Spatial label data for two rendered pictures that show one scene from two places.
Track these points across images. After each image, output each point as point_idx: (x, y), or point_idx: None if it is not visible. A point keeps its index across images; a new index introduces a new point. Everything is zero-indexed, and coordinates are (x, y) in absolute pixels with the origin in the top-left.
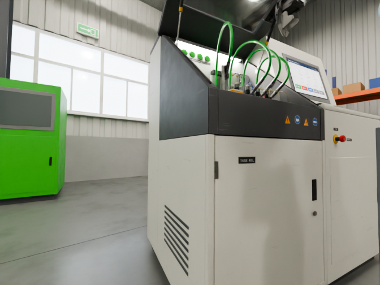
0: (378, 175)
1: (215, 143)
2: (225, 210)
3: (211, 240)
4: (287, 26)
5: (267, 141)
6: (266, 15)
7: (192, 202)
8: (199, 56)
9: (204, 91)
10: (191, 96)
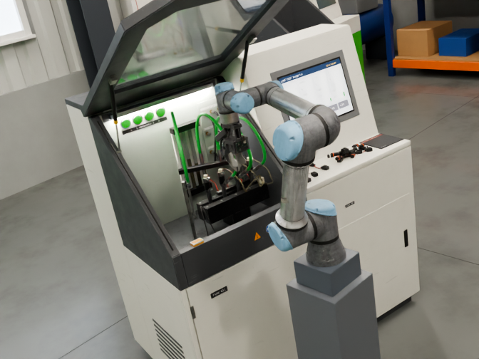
0: (290, 310)
1: (188, 295)
2: (207, 335)
3: (199, 357)
4: (238, 159)
5: (237, 267)
6: (217, 138)
7: (180, 330)
8: (148, 117)
9: (169, 257)
10: (157, 248)
